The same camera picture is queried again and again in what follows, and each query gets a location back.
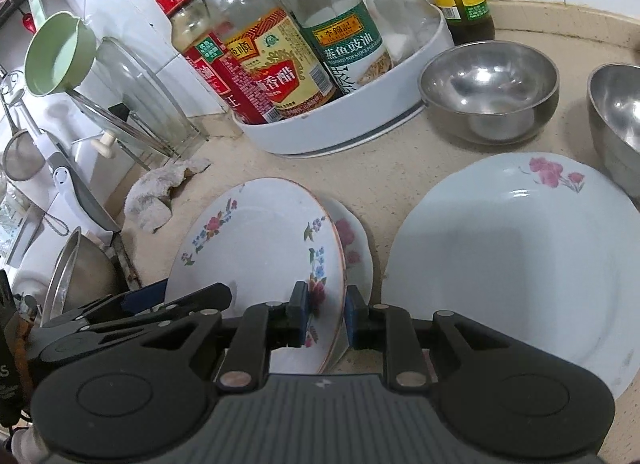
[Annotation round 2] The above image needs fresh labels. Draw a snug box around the green label fish soy bottle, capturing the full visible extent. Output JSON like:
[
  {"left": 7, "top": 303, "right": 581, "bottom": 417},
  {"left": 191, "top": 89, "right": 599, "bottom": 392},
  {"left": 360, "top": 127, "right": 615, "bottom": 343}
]
[{"left": 288, "top": 0, "right": 393, "bottom": 94}]

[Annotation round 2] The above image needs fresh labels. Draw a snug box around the glass pot lid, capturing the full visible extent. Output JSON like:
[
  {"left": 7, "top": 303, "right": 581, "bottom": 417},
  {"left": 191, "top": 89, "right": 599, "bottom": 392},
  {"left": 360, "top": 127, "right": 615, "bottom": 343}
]
[{"left": 67, "top": 37, "right": 208, "bottom": 165}]

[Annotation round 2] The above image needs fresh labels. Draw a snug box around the steel colander bowl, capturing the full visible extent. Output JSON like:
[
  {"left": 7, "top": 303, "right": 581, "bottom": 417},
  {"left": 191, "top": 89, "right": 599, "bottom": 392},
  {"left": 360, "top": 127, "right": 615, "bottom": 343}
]
[{"left": 40, "top": 228, "right": 118, "bottom": 325}]

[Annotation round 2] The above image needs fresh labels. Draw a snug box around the grey dish rag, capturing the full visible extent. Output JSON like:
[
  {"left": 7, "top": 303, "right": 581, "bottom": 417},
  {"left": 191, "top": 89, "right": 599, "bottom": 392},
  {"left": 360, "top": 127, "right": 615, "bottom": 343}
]
[{"left": 124, "top": 158, "right": 212, "bottom": 233}]

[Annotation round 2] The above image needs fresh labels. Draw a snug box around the white handled peeler tool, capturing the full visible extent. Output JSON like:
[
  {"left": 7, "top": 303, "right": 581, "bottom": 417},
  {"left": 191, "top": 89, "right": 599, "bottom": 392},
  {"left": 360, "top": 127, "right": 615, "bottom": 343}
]
[{"left": 32, "top": 128, "right": 120, "bottom": 246}]

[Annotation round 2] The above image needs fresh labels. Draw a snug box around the red label soy sauce bottle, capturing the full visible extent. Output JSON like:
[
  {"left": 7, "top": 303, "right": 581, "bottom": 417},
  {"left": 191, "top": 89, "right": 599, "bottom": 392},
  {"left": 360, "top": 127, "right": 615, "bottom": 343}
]
[{"left": 155, "top": 0, "right": 281, "bottom": 125}]

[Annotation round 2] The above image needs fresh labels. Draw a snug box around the wire mesh strainer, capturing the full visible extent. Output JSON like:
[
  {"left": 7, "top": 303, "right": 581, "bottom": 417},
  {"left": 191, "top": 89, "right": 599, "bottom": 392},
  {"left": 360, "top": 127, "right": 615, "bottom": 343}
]
[{"left": 1, "top": 113, "right": 46, "bottom": 181}]

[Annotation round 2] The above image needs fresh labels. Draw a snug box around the yellow cap vinegar bottle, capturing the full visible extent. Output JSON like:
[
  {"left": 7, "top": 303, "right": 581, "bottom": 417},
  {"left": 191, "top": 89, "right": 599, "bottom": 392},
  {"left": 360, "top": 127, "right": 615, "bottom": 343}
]
[{"left": 202, "top": 0, "right": 338, "bottom": 118}]

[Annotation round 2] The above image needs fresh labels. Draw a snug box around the white plate colourful floral rim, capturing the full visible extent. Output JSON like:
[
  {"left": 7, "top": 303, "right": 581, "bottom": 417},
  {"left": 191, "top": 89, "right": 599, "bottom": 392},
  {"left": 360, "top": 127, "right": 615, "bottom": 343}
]
[{"left": 165, "top": 178, "right": 346, "bottom": 374}]

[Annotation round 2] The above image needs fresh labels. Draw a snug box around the metal lid rack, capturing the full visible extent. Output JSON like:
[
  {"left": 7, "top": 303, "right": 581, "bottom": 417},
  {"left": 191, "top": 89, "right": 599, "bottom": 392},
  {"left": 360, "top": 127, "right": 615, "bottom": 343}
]
[{"left": 67, "top": 87, "right": 209, "bottom": 170}]

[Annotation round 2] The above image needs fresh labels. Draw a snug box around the small white pink-flower plate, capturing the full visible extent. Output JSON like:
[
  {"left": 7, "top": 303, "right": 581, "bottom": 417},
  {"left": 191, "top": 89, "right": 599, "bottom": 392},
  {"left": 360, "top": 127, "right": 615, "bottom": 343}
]
[{"left": 303, "top": 193, "right": 374, "bottom": 348}]

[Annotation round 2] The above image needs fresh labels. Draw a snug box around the white two-tier rotating rack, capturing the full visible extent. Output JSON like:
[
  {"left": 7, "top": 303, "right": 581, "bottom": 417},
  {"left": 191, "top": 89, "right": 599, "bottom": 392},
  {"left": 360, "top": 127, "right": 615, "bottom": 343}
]
[{"left": 121, "top": 0, "right": 457, "bottom": 159}]

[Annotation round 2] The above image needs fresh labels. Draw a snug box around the green plastic ladle cup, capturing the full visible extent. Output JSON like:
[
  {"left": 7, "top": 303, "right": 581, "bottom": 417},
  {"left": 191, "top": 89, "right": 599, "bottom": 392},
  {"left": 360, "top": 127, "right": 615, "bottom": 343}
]
[{"left": 24, "top": 9, "right": 98, "bottom": 97}]

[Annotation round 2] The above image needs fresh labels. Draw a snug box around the large white pink-flower plate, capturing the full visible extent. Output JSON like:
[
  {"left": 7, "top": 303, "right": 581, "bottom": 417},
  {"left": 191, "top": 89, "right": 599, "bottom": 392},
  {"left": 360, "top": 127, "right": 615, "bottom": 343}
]
[{"left": 381, "top": 152, "right": 639, "bottom": 396}]

